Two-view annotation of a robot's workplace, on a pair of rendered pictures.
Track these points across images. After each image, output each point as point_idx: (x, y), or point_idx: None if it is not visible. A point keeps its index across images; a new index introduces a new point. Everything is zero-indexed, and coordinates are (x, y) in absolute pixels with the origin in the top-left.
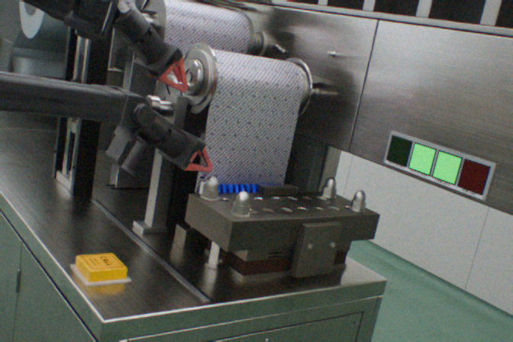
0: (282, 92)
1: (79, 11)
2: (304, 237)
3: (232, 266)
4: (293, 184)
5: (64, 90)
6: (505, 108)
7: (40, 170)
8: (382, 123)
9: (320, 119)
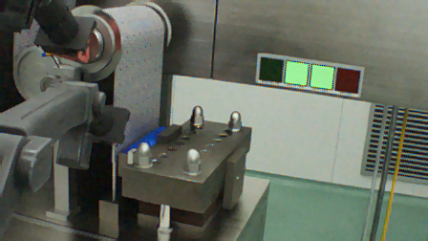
0: (154, 37)
1: (7, 2)
2: (235, 171)
3: (183, 221)
4: None
5: (65, 105)
6: (363, 24)
7: None
8: (246, 47)
9: (168, 53)
